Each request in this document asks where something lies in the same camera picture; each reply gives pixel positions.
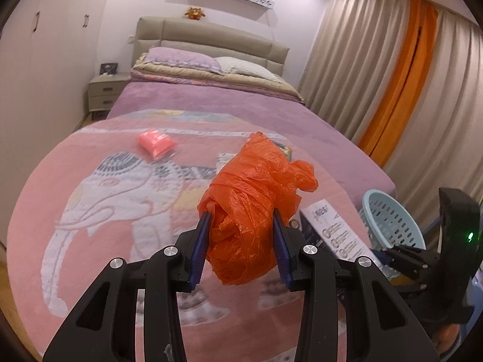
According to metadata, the pink elephant blanket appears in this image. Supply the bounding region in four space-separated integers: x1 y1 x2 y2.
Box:
8 110 378 362

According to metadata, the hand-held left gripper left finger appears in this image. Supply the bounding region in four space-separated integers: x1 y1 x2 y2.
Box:
43 211 212 362

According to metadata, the beige folded quilt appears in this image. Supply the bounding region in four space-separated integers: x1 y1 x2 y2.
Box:
130 53 306 104

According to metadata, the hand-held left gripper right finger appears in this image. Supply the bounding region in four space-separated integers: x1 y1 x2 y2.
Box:
272 209 440 362

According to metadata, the beige padded headboard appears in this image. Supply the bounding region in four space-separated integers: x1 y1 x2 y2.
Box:
135 16 290 80

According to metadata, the white printed box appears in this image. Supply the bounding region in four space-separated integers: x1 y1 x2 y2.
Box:
300 198 374 262

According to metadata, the white wardrobe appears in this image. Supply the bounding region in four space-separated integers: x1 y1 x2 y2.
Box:
0 0 114 148

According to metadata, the white dotted pillow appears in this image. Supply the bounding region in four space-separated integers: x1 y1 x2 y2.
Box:
215 56 283 84

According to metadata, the beige nightstand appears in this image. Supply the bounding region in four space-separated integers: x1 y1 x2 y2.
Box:
88 72 131 116

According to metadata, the orange plastic bag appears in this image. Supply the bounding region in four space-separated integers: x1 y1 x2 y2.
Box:
197 132 319 286

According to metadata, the purple pillow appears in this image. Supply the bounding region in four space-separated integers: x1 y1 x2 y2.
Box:
144 46 223 73

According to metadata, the orange curtain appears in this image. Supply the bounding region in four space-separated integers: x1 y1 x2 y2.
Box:
358 0 438 167

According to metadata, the pink plastic packet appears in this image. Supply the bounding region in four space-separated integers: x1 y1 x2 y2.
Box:
136 129 178 161

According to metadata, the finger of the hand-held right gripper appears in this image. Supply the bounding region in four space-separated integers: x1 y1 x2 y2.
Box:
372 245 428 274

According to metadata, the beige curtain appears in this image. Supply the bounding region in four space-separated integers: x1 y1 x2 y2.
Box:
298 0 412 148
383 8 483 227

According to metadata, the light blue plastic basket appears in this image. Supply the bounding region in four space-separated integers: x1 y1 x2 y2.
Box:
358 189 427 253

